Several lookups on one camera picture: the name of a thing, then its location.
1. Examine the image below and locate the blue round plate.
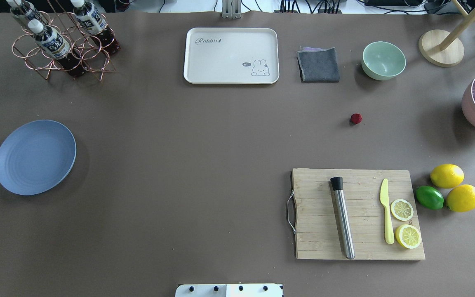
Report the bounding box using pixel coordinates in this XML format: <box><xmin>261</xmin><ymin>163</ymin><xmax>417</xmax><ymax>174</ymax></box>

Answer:
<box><xmin>0</xmin><ymin>120</ymin><xmax>77</xmax><ymax>196</ymax></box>

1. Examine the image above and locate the left dark drink bottle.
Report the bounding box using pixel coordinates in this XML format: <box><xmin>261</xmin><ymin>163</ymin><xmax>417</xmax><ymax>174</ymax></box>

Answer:
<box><xmin>6</xmin><ymin>0</ymin><xmax>48</xmax><ymax>31</ymax></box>

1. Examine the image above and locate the wooden cutting board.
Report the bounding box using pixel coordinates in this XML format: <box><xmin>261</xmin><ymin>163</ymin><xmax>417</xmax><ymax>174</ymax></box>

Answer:
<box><xmin>292</xmin><ymin>168</ymin><xmax>425</xmax><ymax>261</ymax></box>

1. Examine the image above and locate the lower whole lemon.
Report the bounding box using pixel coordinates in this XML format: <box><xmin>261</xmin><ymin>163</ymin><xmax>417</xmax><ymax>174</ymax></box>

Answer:
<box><xmin>446</xmin><ymin>184</ymin><xmax>475</xmax><ymax>212</ymax></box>

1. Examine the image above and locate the steel muddler black tip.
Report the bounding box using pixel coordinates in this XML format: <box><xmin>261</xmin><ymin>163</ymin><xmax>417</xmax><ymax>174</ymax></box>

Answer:
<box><xmin>330</xmin><ymin>177</ymin><xmax>355</xmax><ymax>260</ymax></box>

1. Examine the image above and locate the whole lemon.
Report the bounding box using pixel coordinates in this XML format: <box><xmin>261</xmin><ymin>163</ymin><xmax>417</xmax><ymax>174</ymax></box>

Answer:
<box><xmin>430</xmin><ymin>164</ymin><xmax>464</xmax><ymax>189</ymax></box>
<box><xmin>446</xmin><ymin>184</ymin><xmax>475</xmax><ymax>212</ymax></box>

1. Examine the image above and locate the green lime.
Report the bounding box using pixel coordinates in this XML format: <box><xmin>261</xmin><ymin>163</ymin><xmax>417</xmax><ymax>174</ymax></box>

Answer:
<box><xmin>415</xmin><ymin>186</ymin><xmax>444</xmax><ymax>210</ymax></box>

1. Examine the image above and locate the front dark drink bottle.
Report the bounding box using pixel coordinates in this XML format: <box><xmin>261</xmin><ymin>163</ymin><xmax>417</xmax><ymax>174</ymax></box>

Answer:
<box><xmin>28</xmin><ymin>19</ymin><xmax>86</xmax><ymax>77</ymax></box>

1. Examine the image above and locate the right dark drink bottle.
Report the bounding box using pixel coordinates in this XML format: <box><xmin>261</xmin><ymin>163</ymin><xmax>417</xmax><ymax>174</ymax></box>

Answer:
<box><xmin>71</xmin><ymin>0</ymin><xmax>120</xmax><ymax>55</ymax></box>

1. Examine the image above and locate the dark drink bottle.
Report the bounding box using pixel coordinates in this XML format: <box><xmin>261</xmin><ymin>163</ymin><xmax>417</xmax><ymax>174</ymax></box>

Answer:
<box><xmin>71</xmin><ymin>0</ymin><xmax>120</xmax><ymax>55</ymax></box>
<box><xmin>28</xmin><ymin>19</ymin><xmax>86</xmax><ymax>77</ymax></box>
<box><xmin>6</xmin><ymin>0</ymin><xmax>48</xmax><ymax>31</ymax></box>

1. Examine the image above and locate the upper whole lemon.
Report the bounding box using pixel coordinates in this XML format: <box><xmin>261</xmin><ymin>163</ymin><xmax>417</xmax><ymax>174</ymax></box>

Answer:
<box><xmin>430</xmin><ymin>164</ymin><xmax>464</xmax><ymax>189</ymax></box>

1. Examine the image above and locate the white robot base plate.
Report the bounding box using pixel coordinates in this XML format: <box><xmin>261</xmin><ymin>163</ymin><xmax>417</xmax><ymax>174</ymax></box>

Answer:
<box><xmin>175</xmin><ymin>283</ymin><xmax>284</xmax><ymax>297</ymax></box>

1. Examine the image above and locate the lemon half slice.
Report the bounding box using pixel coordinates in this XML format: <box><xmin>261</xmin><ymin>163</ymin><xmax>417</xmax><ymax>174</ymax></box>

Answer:
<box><xmin>395</xmin><ymin>224</ymin><xmax>421</xmax><ymax>249</ymax></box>
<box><xmin>390</xmin><ymin>199</ymin><xmax>414</xmax><ymax>222</ymax></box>

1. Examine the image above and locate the wooden cup stand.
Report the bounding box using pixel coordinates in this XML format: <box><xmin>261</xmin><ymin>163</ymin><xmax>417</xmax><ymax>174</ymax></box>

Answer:
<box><xmin>419</xmin><ymin>0</ymin><xmax>475</xmax><ymax>67</ymax></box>

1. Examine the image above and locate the red strawberry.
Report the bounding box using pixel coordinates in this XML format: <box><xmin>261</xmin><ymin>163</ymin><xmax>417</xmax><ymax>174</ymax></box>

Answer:
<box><xmin>349</xmin><ymin>113</ymin><xmax>363</xmax><ymax>125</ymax></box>

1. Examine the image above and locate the mint green bowl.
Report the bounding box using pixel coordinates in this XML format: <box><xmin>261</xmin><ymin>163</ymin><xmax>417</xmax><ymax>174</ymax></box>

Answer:
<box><xmin>361</xmin><ymin>41</ymin><xmax>407</xmax><ymax>81</ymax></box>

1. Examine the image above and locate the cream rabbit tray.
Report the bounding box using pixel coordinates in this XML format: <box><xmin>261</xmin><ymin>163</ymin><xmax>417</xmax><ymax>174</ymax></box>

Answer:
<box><xmin>183</xmin><ymin>28</ymin><xmax>280</xmax><ymax>84</ymax></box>

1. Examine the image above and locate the yellow plastic knife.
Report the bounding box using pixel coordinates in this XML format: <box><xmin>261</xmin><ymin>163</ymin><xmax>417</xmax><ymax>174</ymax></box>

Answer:
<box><xmin>379</xmin><ymin>178</ymin><xmax>395</xmax><ymax>245</ymax></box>

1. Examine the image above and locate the lower lemon half slice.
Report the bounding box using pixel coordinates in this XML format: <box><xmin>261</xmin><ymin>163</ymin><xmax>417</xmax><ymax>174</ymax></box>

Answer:
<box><xmin>395</xmin><ymin>224</ymin><xmax>421</xmax><ymax>249</ymax></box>

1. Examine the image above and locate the upper lemon half slice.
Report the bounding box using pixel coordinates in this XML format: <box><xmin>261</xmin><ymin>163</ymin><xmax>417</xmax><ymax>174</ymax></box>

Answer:
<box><xmin>390</xmin><ymin>199</ymin><xmax>414</xmax><ymax>222</ymax></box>

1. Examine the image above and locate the copper wire bottle rack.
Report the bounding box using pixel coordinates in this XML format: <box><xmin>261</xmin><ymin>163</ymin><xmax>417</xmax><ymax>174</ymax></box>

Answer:
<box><xmin>12</xmin><ymin>0</ymin><xmax>115</xmax><ymax>80</ymax></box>

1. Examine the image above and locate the grey folded cloth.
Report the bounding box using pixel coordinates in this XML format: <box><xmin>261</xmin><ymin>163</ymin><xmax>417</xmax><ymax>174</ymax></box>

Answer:
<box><xmin>296</xmin><ymin>47</ymin><xmax>340</xmax><ymax>83</ymax></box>

